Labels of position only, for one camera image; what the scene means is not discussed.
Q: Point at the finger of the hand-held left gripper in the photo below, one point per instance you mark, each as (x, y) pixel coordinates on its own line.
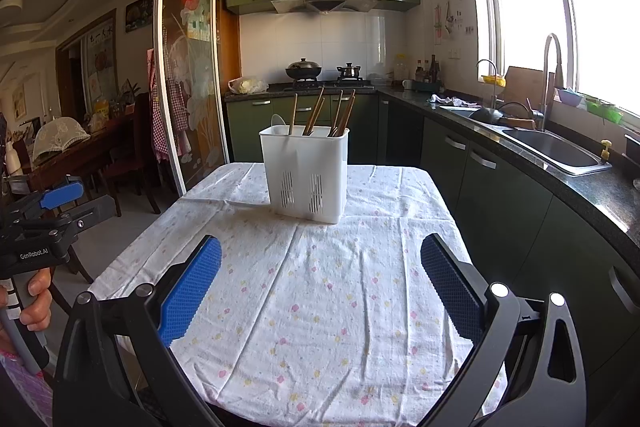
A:
(85, 214)
(62, 196)

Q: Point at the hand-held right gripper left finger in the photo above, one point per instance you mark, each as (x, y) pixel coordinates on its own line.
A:
(192, 292)

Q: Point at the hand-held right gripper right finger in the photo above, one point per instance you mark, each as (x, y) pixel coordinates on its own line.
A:
(452, 292)

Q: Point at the white plastic utensil holder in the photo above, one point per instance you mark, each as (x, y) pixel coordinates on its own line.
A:
(305, 157)

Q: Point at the clear plastic spoon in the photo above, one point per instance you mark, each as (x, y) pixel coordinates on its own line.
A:
(278, 122)

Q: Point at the wooden chopstick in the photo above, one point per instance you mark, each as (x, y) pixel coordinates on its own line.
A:
(347, 112)
(315, 112)
(349, 119)
(318, 119)
(293, 114)
(337, 112)

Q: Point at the person's left hand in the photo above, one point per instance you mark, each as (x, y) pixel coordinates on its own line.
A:
(39, 307)

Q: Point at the white lace food cover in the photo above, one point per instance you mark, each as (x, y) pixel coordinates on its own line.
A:
(57, 137)

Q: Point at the white bottle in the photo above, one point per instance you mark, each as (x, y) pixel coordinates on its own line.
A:
(13, 159)

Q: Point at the wooden dining table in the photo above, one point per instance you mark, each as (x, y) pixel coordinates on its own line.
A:
(95, 142)

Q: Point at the dark wooden dining chair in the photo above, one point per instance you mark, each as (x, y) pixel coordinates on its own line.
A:
(132, 157)

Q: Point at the yellow snack bag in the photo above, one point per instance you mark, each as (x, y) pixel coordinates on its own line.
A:
(102, 109)

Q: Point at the white floral tablecloth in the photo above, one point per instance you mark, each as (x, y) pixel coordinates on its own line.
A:
(310, 307)

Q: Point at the potted green plant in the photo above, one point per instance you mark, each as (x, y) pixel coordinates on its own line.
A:
(127, 94)

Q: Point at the red checked apron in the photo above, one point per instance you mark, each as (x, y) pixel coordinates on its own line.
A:
(162, 117)

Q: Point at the floral glass sliding door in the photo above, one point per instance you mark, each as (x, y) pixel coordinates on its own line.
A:
(195, 82)

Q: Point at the steel sink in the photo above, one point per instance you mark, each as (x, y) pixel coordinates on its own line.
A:
(560, 149)

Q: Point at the dark granite countertop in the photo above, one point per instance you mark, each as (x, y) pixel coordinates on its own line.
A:
(610, 197)

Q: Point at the crumpled dish rag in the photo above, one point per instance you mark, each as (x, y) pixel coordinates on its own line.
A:
(446, 100)

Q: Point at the white plastic bag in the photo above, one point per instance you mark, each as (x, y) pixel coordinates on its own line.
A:
(247, 85)

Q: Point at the yellow sink stopper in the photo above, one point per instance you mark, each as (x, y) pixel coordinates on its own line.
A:
(606, 152)

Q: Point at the white mug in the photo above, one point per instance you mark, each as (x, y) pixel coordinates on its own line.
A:
(407, 85)

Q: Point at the yellow sponge holder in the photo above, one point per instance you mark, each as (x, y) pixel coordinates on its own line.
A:
(493, 80)

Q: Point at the small steel faucet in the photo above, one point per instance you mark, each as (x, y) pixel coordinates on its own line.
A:
(492, 79)

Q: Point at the condiment bottles on rack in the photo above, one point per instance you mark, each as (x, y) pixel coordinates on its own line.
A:
(429, 74)

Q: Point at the wooden cutting board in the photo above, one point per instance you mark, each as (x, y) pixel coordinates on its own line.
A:
(525, 84)

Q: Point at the blue plastic bowl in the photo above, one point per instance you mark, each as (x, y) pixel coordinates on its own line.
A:
(570, 97)

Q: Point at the clear storage jars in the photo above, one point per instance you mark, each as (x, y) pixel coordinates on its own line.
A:
(401, 68)

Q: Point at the green plastic basin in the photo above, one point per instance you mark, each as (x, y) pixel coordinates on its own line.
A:
(605, 111)

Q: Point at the tall steel faucet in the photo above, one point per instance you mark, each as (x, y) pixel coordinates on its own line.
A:
(550, 72)

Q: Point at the black gas stove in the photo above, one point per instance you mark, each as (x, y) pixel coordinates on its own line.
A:
(330, 84)

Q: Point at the small steel pot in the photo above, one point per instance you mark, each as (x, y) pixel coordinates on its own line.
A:
(348, 72)

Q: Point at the black wok with lid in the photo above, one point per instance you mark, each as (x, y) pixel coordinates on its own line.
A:
(303, 69)

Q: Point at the wall calendar poster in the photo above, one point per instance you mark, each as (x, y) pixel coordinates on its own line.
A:
(100, 64)

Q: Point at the framed wall picture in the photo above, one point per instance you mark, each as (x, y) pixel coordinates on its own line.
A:
(139, 13)

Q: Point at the white wall outlet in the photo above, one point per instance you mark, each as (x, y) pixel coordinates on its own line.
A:
(454, 54)

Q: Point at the wall stickers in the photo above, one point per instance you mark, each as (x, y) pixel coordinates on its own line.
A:
(447, 22)

